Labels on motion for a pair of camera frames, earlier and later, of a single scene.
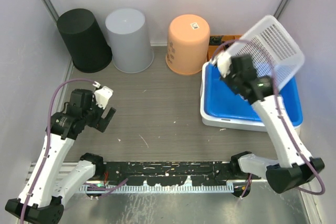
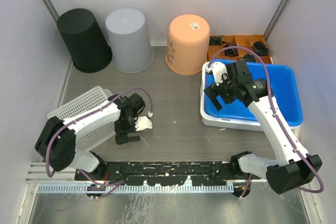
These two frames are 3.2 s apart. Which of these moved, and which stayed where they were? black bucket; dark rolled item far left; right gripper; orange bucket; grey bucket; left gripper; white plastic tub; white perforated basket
Moved: left gripper; white perforated basket; right gripper
Stayed: grey bucket; dark rolled item far left; white plastic tub; black bucket; orange bucket
